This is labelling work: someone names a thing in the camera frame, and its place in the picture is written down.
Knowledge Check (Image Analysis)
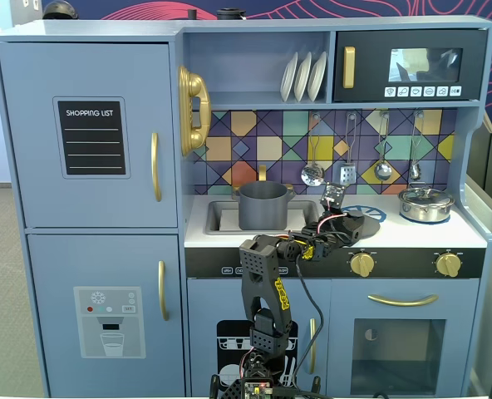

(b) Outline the blue toy kitchen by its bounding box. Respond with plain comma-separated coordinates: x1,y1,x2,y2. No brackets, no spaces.
0,16,492,398

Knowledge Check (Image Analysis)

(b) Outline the gold oven door handle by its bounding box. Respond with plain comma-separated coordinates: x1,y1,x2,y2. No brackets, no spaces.
367,293,440,308

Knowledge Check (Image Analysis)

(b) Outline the black shopping list board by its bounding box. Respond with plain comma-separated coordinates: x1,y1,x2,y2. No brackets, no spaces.
52,96,132,180

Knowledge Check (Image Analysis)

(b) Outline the gold toy telephone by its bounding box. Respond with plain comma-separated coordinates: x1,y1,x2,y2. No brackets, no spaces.
176,64,212,158

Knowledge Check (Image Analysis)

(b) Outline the black round container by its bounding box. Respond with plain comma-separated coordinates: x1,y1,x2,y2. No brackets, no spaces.
216,7,248,22

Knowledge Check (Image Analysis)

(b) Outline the gold freezer door handle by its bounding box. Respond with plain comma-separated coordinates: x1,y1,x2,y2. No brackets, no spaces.
157,259,170,323

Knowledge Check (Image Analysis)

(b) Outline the stainless steel pot lid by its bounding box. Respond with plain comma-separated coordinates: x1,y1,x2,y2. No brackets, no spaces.
397,185,456,208

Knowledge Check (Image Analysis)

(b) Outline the blue fridge door with board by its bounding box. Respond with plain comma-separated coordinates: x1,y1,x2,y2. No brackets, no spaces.
0,41,179,229

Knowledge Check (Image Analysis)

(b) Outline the blue freezer door with dispenser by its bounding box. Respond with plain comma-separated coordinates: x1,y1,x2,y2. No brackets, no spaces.
26,233,187,398

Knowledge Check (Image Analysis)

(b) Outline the gold stove knob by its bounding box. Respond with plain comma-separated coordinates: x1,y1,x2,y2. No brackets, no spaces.
349,250,376,278
434,250,464,278

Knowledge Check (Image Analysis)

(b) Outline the black helmet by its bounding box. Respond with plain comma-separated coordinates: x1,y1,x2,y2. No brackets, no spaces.
42,0,80,21

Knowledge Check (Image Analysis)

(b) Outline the gold fridge door handle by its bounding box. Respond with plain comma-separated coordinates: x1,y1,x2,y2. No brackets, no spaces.
150,131,164,204

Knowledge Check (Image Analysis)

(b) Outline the gray plastic pot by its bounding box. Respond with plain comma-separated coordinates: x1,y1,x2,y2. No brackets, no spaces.
232,180,296,231

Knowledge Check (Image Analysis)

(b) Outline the motor controller board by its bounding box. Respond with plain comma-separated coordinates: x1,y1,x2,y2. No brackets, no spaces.
244,379,273,399

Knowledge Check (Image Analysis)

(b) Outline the metal ladle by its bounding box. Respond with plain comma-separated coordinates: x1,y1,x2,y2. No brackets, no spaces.
372,111,394,182

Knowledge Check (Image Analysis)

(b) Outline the white toy plate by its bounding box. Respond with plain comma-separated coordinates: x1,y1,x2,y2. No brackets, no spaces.
279,51,299,104
306,50,328,102
293,51,313,103

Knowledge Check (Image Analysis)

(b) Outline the gold microwave handle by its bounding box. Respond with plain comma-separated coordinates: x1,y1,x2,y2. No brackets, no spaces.
342,46,357,90

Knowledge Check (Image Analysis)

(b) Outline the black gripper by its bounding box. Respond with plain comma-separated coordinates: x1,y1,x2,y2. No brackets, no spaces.
300,210,366,263

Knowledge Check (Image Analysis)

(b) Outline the metal skimmer utensil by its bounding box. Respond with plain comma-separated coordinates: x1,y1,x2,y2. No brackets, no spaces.
299,113,327,187

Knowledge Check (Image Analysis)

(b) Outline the metal spoon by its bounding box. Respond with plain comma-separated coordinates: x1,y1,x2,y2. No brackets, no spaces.
408,109,425,182

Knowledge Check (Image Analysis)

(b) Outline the blue dishwasher door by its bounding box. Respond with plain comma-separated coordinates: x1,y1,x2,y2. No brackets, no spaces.
186,278,332,398

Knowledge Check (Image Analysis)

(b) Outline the gray sink basin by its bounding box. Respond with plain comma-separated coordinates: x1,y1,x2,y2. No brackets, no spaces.
204,199,324,237

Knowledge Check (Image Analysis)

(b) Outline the dark gray pot lid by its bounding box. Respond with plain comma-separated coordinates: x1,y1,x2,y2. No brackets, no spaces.
342,209,382,239

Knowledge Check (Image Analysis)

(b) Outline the metal slotted spatula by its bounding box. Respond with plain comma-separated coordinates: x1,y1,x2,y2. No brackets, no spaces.
338,111,359,186

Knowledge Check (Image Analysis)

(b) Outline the gold dishwasher door handle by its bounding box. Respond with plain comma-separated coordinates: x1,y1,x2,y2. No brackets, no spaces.
307,317,318,376

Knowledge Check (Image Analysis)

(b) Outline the black usb cable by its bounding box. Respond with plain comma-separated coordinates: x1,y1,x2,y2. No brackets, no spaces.
290,251,325,394

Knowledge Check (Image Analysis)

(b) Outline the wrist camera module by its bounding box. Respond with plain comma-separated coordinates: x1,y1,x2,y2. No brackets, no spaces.
320,180,348,207

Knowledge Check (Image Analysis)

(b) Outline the black toy microwave door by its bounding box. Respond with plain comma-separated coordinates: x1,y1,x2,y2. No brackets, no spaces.
332,29,490,103

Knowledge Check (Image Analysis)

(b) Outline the blue oven door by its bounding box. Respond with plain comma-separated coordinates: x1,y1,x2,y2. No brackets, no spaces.
329,278,481,397

